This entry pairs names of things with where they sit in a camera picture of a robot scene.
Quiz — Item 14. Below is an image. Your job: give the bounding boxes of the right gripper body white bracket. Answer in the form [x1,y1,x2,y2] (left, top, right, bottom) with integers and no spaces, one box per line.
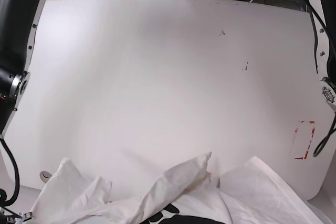
[1,207,33,224]

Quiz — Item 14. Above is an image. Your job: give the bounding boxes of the white t-shirt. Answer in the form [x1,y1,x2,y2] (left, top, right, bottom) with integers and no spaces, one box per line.
[32,154,330,223]

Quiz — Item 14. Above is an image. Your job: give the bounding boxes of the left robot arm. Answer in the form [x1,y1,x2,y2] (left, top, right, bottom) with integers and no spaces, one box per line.
[303,0,335,111]

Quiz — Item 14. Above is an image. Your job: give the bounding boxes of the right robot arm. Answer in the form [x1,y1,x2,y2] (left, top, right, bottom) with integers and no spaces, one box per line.
[1,0,46,223]

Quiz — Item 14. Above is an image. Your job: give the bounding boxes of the left table grommet hole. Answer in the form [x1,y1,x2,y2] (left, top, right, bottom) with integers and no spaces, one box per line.
[39,171,52,183]

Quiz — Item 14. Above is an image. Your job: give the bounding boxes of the red tape rectangle marking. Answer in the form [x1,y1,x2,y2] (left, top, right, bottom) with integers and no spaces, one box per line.
[291,121,316,160]

